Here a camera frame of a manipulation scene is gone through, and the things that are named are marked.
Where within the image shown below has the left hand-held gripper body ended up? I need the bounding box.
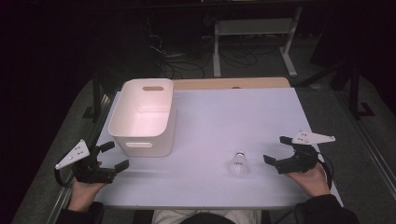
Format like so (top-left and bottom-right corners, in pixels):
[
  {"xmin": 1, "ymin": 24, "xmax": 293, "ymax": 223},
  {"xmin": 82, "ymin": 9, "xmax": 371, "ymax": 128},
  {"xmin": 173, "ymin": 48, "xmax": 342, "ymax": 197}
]
[{"xmin": 54, "ymin": 139, "xmax": 117, "ymax": 185}]

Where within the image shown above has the person's left hand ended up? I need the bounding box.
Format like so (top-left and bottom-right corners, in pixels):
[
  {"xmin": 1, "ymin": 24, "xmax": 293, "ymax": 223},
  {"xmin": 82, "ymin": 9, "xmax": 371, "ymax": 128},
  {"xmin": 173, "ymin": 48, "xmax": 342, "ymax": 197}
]
[{"xmin": 67, "ymin": 177, "xmax": 107, "ymax": 213}]

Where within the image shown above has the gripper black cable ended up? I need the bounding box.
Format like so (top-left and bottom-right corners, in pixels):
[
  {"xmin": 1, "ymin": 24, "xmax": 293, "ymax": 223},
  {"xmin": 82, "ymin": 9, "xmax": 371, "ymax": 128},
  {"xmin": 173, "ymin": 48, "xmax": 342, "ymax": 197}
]
[
  {"xmin": 53, "ymin": 168, "xmax": 76, "ymax": 189},
  {"xmin": 317, "ymin": 151, "xmax": 334, "ymax": 190}
]

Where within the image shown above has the tangle of black floor cables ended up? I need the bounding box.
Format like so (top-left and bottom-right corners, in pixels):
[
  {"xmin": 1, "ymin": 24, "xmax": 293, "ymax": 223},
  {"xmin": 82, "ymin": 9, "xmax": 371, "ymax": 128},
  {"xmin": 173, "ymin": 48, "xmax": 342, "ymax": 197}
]
[{"xmin": 144, "ymin": 17, "xmax": 281, "ymax": 80}]

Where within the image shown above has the black metal stand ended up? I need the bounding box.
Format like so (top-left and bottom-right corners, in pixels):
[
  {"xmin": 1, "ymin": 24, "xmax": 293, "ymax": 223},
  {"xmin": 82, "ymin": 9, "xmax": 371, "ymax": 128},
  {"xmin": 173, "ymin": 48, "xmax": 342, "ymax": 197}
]
[
  {"xmin": 295, "ymin": 59, "xmax": 376, "ymax": 120},
  {"xmin": 82, "ymin": 73, "xmax": 108, "ymax": 122}
]

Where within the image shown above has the person's right hand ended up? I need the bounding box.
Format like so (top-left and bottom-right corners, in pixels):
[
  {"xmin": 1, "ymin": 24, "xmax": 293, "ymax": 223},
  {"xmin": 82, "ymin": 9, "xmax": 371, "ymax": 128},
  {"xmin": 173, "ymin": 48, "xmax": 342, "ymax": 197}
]
[{"xmin": 284, "ymin": 162, "xmax": 332, "ymax": 199}]

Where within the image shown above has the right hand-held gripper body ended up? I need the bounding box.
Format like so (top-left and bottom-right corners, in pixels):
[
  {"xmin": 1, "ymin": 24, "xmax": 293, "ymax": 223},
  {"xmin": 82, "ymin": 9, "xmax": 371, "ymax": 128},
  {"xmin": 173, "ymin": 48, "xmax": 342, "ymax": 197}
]
[{"xmin": 275, "ymin": 130, "xmax": 336, "ymax": 175}]

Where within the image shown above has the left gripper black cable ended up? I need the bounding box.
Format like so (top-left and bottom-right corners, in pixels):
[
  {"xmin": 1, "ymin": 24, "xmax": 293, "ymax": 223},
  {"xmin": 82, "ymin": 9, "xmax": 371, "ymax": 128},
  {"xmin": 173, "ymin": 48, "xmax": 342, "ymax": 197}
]
[{"xmin": 53, "ymin": 168, "xmax": 76, "ymax": 189}]

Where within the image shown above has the person's lap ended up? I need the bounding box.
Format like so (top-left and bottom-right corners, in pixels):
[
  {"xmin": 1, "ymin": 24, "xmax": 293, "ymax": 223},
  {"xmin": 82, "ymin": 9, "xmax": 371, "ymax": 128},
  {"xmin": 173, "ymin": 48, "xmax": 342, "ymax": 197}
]
[{"xmin": 151, "ymin": 209, "xmax": 262, "ymax": 224}]

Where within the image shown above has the white feather shuttlecock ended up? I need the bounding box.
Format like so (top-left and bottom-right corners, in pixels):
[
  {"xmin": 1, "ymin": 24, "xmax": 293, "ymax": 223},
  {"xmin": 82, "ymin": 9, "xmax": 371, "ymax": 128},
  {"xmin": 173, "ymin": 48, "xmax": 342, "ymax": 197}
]
[{"xmin": 228, "ymin": 151, "xmax": 251, "ymax": 178}]

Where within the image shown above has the white metal desk frame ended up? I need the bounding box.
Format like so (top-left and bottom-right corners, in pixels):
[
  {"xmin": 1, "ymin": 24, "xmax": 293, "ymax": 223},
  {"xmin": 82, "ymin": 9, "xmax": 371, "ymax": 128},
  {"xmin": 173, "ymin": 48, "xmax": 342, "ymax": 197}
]
[{"xmin": 212, "ymin": 6, "xmax": 304, "ymax": 78}]

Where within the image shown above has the white board mat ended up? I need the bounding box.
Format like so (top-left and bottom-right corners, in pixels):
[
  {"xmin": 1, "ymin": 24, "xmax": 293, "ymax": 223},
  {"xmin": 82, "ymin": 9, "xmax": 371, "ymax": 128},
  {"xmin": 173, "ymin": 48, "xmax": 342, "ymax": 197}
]
[{"xmin": 92, "ymin": 87, "xmax": 345, "ymax": 210}]

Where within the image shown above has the white plastic storage bin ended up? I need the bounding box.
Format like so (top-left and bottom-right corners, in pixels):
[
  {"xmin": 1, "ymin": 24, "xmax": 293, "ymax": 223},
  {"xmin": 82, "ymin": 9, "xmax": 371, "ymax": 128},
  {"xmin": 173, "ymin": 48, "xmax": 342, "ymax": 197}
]
[{"xmin": 107, "ymin": 77, "xmax": 177, "ymax": 158}]

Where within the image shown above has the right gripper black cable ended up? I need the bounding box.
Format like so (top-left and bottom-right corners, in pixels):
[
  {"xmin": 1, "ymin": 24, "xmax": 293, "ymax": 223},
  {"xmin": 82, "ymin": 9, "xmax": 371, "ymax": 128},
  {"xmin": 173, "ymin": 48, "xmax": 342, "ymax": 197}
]
[{"xmin": 317, "ymin": 151, "xmax": 334, "ymax": 190}]

